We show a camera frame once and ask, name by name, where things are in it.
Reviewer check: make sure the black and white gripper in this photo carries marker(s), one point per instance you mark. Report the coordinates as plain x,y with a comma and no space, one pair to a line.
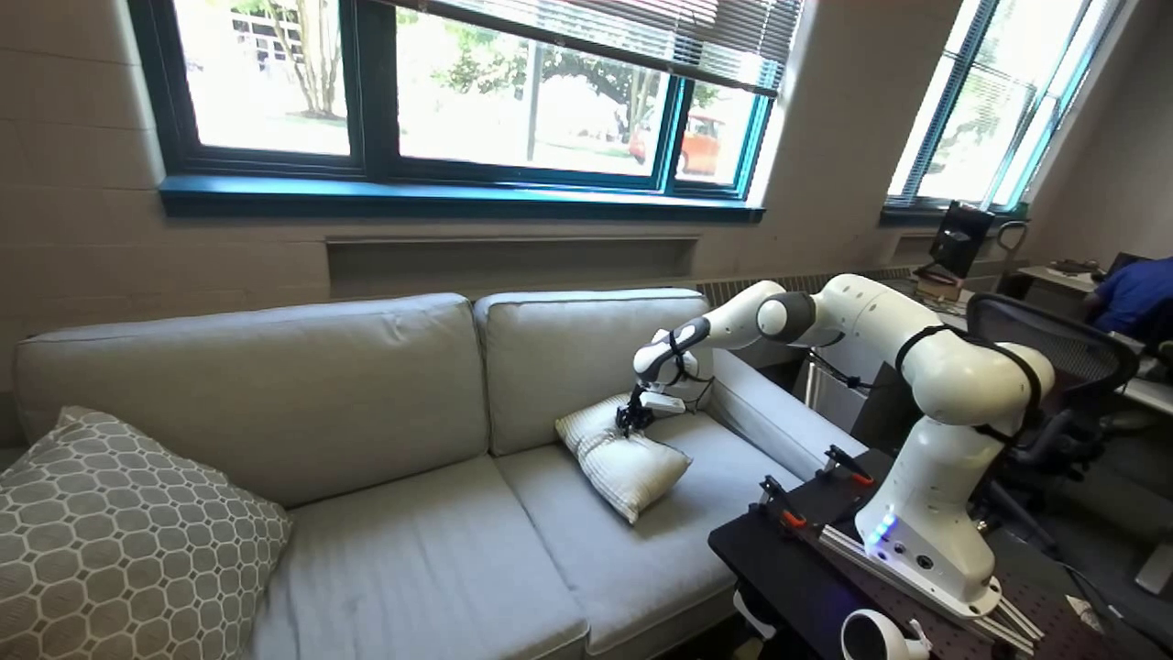
667,375

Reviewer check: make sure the small white pillow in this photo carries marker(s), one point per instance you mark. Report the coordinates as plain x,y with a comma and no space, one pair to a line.
629,470

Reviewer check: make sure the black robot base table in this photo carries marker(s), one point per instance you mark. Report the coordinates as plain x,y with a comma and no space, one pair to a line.
805,592

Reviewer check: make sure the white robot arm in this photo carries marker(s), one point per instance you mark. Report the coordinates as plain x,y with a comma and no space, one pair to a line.
973,402

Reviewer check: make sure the light grey two-seat couch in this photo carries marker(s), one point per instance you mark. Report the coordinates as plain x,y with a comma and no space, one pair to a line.
413,444

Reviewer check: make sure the grey filing cabinet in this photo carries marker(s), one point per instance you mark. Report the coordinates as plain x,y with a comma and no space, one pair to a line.
857,395

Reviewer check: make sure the white VR controller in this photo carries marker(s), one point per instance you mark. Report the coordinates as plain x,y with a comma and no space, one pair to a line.
872,636

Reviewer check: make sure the black monitor on desk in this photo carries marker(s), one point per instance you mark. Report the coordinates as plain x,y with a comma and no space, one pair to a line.
959,240

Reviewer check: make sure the large blue-framed window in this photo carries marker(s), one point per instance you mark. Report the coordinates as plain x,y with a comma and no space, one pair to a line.
465,109

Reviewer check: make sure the right blue-framed window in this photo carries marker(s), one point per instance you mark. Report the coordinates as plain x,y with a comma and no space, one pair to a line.
1004,85

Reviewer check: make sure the person in blue shirt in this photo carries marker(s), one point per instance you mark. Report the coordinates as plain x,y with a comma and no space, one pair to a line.
1132,296

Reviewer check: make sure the grey patterned cushion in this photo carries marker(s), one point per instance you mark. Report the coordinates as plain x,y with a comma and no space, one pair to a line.
114,547

